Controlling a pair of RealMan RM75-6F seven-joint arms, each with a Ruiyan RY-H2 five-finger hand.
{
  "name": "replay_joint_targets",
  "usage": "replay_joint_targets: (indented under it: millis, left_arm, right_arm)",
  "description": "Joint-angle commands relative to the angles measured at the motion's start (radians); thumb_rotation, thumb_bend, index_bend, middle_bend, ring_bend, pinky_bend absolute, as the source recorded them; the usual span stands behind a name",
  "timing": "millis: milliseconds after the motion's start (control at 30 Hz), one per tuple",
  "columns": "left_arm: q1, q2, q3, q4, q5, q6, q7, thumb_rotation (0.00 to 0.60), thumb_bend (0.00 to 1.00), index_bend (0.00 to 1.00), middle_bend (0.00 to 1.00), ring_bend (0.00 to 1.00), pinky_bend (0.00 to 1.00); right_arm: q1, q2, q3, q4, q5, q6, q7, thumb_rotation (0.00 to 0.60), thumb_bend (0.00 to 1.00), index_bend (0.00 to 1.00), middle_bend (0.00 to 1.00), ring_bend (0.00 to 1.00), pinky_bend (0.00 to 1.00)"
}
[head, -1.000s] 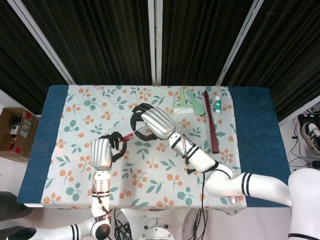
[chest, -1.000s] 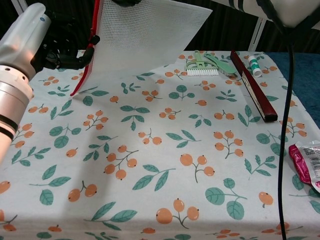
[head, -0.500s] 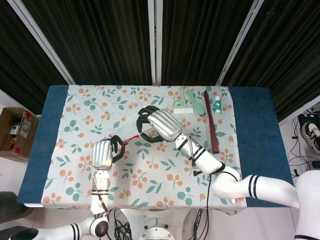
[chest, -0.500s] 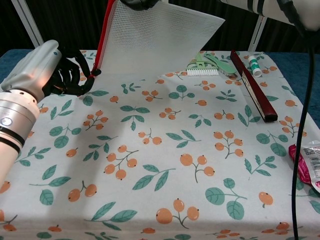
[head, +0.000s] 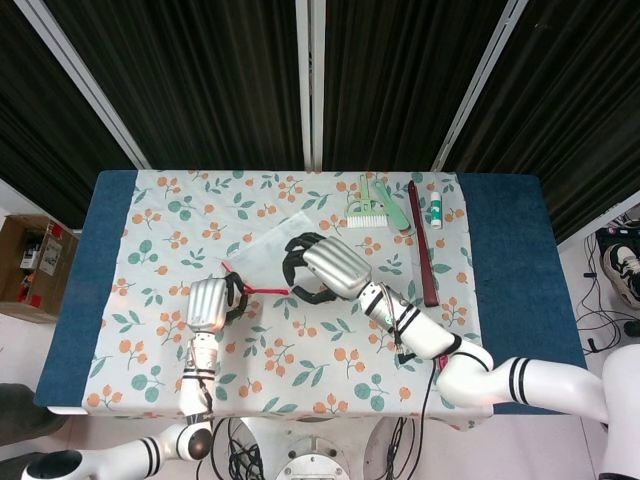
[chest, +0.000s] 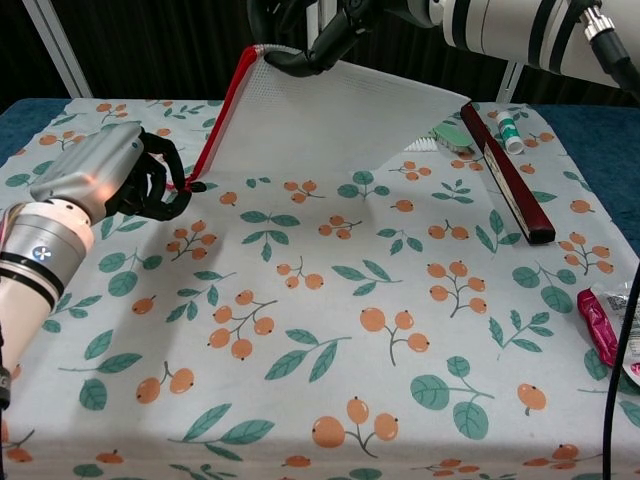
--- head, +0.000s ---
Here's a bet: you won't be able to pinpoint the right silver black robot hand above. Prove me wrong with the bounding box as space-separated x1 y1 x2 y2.
281 230 374 306

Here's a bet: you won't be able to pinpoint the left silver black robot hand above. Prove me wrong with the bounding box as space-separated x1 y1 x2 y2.
185 272 250 334

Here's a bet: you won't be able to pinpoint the clear mesh bag red zipper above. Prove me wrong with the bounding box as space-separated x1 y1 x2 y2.
219 209 351 301

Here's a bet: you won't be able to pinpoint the grey round robot base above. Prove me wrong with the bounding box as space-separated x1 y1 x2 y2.
274 434 349 480

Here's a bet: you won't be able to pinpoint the green brush white bristles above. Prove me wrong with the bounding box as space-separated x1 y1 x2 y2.
346 174 388 230

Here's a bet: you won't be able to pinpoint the floral orange green tablecloth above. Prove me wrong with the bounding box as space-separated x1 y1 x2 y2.
79 169 496 434

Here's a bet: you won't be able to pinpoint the white green glue stick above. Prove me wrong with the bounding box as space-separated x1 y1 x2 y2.
428 189 444 230

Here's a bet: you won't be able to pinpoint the blue table mat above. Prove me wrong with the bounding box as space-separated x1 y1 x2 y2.
33 169 589 416

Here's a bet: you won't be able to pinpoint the brown cardboard box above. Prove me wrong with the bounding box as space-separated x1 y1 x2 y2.
0 214 80 325

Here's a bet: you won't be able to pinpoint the dark grey cloth object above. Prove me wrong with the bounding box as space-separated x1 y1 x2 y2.
0 382 67 446

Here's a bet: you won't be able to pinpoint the black curtain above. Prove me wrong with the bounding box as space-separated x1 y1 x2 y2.
0 0 640 244

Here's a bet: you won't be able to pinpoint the black white sneaker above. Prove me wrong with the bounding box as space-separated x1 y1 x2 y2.
602 243 640 307

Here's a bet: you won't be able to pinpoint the black cables under robot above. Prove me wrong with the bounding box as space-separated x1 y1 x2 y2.
197 417 416 480

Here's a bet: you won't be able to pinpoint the white frame post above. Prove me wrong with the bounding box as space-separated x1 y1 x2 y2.
294 0 326 171
12 0 151 170
432 0 531 171

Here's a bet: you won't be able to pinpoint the black floor cables by sneaker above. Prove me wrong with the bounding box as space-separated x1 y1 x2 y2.
574 214 640 356

